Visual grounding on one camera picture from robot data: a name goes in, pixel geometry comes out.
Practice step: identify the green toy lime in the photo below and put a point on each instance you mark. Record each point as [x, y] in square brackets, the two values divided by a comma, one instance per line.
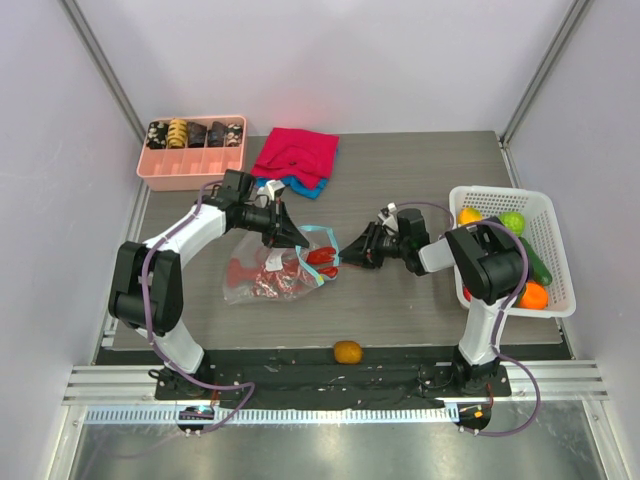
[514, 221]

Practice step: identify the pink compartment tray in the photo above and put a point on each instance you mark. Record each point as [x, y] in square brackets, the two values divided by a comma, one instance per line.
[188, 168]

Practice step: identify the brown toy potato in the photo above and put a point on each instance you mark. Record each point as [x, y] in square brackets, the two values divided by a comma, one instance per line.
[348, 352]

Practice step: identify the clear zip top bag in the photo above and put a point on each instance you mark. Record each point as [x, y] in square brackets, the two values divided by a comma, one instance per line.
[318, 236]

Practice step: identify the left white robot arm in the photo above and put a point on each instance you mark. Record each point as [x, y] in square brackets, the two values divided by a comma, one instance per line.
[147, 285]

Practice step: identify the white plastic basket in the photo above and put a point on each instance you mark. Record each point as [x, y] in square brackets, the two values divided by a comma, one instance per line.
[541, 231]

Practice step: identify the perforated cable duct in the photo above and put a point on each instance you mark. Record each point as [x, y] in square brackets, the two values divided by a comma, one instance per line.
[184, 415]

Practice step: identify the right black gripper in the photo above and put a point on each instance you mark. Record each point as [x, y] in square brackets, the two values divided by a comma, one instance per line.
[373, 246]

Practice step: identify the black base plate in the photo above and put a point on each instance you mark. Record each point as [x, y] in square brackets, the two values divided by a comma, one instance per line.
[387, 378]

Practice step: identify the red toy lobster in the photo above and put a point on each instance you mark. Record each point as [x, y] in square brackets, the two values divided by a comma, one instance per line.
[279, 274]

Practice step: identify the blue folded cloth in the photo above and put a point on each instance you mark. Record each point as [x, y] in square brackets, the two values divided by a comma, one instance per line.
[299, 188]

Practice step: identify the yellow striped sock roll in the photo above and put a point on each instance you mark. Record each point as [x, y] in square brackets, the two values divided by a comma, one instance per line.
[177, 134]

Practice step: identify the red folded cloth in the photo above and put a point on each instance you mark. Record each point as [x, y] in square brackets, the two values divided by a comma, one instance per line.
[307, 155]

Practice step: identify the black patterned sock roll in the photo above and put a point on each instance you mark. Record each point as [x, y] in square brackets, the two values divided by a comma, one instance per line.
[216, 134]

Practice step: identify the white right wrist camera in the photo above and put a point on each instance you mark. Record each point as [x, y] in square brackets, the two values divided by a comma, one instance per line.
[387, 218]

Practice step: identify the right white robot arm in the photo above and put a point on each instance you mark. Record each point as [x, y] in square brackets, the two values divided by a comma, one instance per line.
[491, 261]

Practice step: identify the black dotted sock roll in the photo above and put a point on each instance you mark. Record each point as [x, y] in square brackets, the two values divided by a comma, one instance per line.
[234, 134]

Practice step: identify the dark brown sock roll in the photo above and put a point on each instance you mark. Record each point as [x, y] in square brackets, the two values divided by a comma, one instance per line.
[196, 134]

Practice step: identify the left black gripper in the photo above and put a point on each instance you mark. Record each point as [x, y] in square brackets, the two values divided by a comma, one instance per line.
[281, 228]

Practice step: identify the black floral sock roll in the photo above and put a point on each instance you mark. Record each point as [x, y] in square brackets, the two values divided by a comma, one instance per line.
[156, 136]

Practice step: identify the yellow orange toy mango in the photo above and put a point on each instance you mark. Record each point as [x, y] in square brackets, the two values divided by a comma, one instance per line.
[468, 215]

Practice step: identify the green toy cucumber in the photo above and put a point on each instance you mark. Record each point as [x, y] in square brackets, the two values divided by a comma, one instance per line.
[538, 269]

